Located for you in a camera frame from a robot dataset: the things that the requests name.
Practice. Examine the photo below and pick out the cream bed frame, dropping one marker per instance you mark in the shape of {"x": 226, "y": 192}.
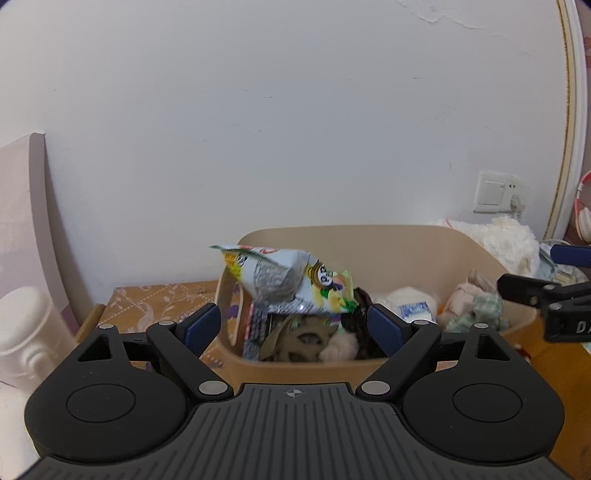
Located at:
{"x": 570, "y": 115}

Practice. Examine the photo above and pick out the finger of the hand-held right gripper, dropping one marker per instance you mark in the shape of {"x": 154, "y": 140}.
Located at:
{"x": 526, "y": 288}
{"x": 572, "y": 256}

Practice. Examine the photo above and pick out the white fluffy plush toy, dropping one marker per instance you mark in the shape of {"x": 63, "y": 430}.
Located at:
{"x": 508, "y": 244}

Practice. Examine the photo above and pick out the cream thermos bottle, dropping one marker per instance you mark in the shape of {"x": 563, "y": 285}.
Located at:
{"x": 27, "y": 332}

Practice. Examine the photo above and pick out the white tissue packet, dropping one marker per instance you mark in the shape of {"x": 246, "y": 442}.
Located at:
{"x": 415, "y": 311}

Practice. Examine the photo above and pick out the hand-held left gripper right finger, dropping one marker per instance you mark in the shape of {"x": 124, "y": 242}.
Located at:
{"x": 385, "y": 327}

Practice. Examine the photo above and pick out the long black box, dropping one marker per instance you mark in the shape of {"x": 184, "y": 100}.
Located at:
{"x": 258, "y": 332}

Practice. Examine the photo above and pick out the green sock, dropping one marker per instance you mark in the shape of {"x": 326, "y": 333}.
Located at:
{"x": 485, "y": 311}

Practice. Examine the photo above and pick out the light blue snack packet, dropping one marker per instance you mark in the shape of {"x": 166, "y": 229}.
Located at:
{"x": 286, "y": 277}

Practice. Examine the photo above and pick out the pale pink cloth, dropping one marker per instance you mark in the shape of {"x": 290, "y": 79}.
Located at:
{"x": 339, "y": 348}

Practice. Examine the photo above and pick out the brown hair claw clip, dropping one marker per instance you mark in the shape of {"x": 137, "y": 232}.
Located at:
{"x": 295, "y": 341}

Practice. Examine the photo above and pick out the beige plastic storage bin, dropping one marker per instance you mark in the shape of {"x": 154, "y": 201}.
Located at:
{"x": 369, "y": 249}

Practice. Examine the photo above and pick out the white plug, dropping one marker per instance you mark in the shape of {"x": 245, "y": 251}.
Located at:
{"x": 517, "y": 205}

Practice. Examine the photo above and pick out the white wall socket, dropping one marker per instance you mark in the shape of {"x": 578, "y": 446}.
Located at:
{"x": 490, "y": 191}
{"x": 515, "y": 185}

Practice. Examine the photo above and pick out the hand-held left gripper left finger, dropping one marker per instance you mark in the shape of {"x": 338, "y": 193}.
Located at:
{"x": 203, "y": 325}

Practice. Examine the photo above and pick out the red and white headphones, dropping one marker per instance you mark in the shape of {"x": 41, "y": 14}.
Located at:
{"x": 584, "y": 212}

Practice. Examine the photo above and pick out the dark hair claw clip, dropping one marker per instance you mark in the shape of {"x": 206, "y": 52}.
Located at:
{"x": 364, "y": 332}

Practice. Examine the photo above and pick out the light blue blanket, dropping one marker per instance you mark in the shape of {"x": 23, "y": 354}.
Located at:
{"x": 561, "y": 272}

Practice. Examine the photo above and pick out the orange floral cloth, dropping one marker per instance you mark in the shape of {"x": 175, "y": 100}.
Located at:
{"x": 152, "y": 300}

